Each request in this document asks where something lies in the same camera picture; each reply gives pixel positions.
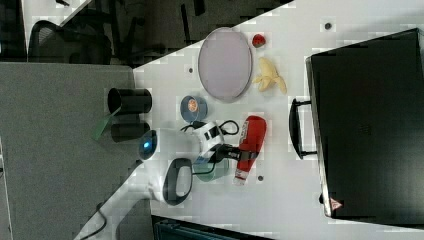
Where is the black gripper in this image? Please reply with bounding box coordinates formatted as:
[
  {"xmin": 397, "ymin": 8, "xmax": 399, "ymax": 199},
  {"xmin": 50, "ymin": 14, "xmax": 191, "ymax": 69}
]
[{"xmin": 211, "ymin": 144, "xmax": 259, "ymax": 163}]

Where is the red plush ketchup bottle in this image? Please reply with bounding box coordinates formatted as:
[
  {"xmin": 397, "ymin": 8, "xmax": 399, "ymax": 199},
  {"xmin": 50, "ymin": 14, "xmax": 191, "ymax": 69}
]
[{"xmin": 233, "ymin": 115, "xmax": 267, "ymax": 186}]

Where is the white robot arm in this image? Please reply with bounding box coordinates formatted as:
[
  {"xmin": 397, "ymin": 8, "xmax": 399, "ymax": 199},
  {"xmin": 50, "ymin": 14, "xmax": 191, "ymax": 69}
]
[{"xmin": 74, "ymin": 116, "xmax": 267, "ymax": 240}]

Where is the grey round plate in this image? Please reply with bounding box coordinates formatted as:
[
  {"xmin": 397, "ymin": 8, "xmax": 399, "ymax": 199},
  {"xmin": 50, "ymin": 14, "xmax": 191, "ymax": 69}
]
[{"xmin": 198, "ymin": 27, "xmax": 252, "ymax": 102}]

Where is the green mug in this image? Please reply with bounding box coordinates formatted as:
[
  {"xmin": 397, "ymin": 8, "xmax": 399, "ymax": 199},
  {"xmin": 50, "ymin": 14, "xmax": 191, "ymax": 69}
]
[{"xmin": 193, "ymin": 159, "xmax": 229, "ymax": 182}]

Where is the orange slice toy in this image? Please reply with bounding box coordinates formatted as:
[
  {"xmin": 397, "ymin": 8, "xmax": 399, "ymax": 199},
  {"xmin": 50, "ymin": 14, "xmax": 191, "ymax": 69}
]
[{"xmin": 188, "ymin": 99, "xmax": 198, "ymax": 112}]

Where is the yellow plush banana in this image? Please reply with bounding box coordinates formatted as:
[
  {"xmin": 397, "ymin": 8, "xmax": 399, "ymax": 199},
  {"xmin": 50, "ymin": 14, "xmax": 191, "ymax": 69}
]
[{"xmin": 253, "ymin": 57, "xmax": 287, "ymax": 94}]

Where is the red plush strawberry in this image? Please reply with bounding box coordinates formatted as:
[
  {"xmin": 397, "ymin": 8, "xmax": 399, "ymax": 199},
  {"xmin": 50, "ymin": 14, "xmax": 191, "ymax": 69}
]
[{"xmin": 252, "ymin": 34, "xmax": 266, "ymax": 48}]

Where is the black cylinder cup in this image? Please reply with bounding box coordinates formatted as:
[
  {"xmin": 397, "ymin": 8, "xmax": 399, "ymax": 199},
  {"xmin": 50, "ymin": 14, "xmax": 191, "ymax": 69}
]
[{"xmin": 107, "ymin": 88, "xmax": 152, "ymax": 115}]

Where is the black toaster oven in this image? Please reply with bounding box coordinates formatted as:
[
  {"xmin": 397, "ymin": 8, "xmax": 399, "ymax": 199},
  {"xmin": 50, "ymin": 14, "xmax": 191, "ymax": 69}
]
[{"xmin": 305, "ymin": 28, "xmax": 424, "ymax": 229}]

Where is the black office chair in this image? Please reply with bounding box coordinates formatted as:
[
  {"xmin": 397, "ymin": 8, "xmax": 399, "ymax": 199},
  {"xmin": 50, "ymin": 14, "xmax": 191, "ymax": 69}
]
[{"xmin": 28, "ymin": 20, "xmax": 112, "ymax": 65}]

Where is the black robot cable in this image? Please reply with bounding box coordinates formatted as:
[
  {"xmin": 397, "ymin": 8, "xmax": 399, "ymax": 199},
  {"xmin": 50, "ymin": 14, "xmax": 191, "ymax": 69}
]
[{"xmin": 79, "ymin": 119, "xmax": 240, "ymax": 240}]

